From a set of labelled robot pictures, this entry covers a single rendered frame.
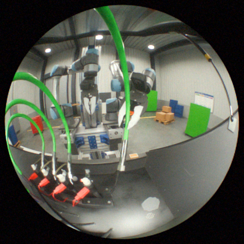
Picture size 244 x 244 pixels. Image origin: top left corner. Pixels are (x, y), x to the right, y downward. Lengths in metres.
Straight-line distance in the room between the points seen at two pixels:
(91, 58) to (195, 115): 3.24
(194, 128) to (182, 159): 3.05
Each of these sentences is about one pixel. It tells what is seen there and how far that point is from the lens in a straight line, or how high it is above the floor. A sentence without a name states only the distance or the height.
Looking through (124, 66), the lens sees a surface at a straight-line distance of 0.19.
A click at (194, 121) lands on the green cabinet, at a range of 3.30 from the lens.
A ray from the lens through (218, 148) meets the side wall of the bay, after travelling 0.25.
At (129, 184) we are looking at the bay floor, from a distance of 0.53.
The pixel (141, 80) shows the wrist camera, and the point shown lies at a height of 1.35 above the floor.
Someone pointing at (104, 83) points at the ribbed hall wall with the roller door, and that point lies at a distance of 6.47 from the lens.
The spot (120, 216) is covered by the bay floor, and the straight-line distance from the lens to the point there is 0.48.
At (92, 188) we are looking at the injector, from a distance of 0.24.
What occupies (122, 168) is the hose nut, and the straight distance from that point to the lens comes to 0.23.
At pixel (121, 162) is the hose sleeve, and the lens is 0.23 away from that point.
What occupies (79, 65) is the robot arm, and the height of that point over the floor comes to 1.50.
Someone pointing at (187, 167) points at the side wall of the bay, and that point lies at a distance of 0.32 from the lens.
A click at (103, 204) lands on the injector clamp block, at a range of 0.34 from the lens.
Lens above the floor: 1.31
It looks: 20 degrees down
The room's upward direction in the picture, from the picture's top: straight up
